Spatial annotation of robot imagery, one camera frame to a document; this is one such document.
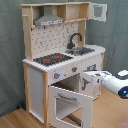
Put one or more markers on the white oven door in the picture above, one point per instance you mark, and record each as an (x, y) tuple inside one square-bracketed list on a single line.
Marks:
[(63, 102)]

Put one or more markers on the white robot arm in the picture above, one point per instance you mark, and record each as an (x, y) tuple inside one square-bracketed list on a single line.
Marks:
[(118, 87)]

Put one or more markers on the wooden toy kitchen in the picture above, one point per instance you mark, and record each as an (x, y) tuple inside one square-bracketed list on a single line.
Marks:
[(47, 40)]

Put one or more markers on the white microwave cabinet door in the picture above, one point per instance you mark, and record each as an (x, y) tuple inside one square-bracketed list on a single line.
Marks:
[(97, 11)]

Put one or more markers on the stove knob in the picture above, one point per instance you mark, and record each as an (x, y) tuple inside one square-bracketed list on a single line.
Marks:
[(74, 69), (56, 75)]

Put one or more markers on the grey metal sink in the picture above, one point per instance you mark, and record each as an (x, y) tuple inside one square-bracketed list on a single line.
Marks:
[(79, 51)]

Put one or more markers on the left stove knob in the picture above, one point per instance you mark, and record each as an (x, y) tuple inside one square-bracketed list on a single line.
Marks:
[(56, 75)]

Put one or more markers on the right stove knob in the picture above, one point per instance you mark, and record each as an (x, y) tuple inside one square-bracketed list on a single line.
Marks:
[(74, 69)]

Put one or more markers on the black toy faucet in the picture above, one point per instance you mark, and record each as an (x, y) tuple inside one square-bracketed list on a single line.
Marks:
[(73, 40)]

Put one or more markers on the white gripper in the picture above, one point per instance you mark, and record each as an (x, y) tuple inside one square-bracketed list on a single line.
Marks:
[(98, 78)]

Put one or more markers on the grey range hood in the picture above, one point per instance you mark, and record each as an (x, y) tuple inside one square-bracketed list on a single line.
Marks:
[(48, 18)]

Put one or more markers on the black stovetop red burners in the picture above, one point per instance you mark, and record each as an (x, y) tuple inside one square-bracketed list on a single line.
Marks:
[(52, 59)]

